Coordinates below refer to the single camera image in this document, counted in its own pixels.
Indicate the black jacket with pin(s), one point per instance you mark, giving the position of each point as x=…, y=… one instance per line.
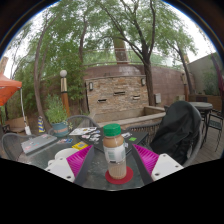
x=176, y=130

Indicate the stone block water feature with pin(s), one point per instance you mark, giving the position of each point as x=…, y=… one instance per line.
x=116, y=95

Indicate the orange canopy tent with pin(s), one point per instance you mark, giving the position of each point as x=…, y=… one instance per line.
x=8, y=90

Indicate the globe-topped lamp post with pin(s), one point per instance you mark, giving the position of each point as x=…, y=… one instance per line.
x=64, y=93

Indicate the small blue sticker card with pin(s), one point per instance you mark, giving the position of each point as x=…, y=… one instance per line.
x=65, y=140

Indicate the pale-trunked leaning tree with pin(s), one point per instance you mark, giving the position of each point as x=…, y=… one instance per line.
x=37, y=86

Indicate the silver laptop with stickers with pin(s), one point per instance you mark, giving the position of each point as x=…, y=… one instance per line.
x=38, y=143

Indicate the blue yellow striped cone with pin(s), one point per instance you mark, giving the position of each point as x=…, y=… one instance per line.
x=41, y=124

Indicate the green-capped brown drink bottle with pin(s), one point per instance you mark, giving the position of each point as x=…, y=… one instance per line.
x=115, y=153

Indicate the white printed paper sheet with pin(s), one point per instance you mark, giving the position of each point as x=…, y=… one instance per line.
x=81, y=130

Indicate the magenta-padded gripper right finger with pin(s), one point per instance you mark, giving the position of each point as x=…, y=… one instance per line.
x=166, y=165

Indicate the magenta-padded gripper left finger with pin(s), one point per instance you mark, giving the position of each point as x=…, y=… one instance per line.
x=61, y=168

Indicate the white ceramic mug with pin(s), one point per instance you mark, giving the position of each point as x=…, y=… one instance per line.
x=66, y=153

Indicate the dark-trunked tree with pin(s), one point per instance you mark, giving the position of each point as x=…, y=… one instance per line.
x=149, y=80

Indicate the black laptop with stickers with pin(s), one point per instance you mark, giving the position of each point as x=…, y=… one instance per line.
x=135, y=138

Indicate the potted green plant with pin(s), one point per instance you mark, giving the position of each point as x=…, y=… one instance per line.
x=56, y=115

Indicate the flat round red coaster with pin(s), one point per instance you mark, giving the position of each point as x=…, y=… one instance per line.
x=130, y=175

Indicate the round dark patio table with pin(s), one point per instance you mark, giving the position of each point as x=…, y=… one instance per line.
x=201, y=106

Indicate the yellow square card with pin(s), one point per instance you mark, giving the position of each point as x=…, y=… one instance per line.
x=80, y=145

